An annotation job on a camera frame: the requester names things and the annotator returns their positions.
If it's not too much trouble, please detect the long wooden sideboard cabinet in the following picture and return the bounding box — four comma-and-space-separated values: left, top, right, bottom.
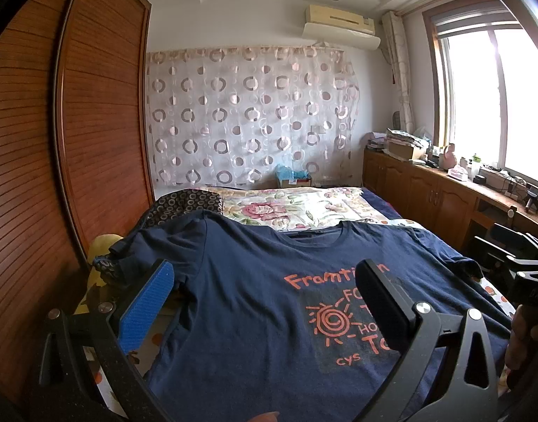
362, 149, 538, 250

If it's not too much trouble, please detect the pink figurine on sideboard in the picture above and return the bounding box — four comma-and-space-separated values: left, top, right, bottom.
439, 143, 458, 172

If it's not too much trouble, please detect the orange fruit print bedsheet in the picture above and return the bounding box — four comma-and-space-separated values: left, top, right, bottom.
87, 298, 171, 421

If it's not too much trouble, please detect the navy printed t-shirt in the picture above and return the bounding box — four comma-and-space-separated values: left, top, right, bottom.
111, 211, 511, 421

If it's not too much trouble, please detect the beige window side curtain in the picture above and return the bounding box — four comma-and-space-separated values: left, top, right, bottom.
381, 11, 416, 133

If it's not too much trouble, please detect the bright window with frame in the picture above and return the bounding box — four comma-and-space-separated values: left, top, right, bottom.
423, 0, 538, 185

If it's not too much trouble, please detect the wooden louvered wardrobe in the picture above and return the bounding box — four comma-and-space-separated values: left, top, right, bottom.
0, 0, 153, 402

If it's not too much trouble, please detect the stack of papers and boxes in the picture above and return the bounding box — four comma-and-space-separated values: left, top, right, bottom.
366, 129, 429, 161

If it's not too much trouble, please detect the floral bed quilt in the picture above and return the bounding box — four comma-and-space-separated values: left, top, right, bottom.
206, 187, 400, 231

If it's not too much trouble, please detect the black circle patterned pillow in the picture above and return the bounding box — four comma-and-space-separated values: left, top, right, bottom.
141, 188, 223, 228

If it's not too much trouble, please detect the circle patterned sheer curtain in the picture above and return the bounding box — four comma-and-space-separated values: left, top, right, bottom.
146, 46, 360, 188

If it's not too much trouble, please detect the blue item cardboard box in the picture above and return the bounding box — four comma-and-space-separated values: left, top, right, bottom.
276, 165, 312, 188

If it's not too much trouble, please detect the person right hand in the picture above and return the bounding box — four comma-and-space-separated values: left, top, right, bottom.
504, 305, 530, 371

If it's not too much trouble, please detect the white wall air conditioner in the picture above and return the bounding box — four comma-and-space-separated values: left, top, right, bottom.
302, 5, 380, 51

